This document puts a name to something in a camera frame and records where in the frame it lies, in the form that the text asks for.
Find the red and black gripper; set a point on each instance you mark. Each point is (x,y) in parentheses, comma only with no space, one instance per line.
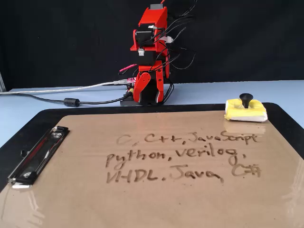
(145,58)

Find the yellow sponge with black knob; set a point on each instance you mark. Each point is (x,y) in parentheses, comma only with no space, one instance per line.
(240,114)

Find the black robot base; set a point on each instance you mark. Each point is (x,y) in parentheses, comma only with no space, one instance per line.
(148,96)

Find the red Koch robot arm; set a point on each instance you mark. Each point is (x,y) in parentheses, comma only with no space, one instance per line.
(152,17)

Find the robot controller circuit board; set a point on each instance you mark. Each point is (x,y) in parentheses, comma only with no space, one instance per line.
(131,81)

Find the black backdrop cloth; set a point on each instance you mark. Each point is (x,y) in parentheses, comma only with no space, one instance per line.
(47,35)

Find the brown clipboard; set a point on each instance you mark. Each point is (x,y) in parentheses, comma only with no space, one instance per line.
(142,202)

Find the silver metal clipboard clip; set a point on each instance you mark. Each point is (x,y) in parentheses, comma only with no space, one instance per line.
(35,156)

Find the grey metal frame post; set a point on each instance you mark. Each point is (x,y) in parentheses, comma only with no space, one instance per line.
(2,83)

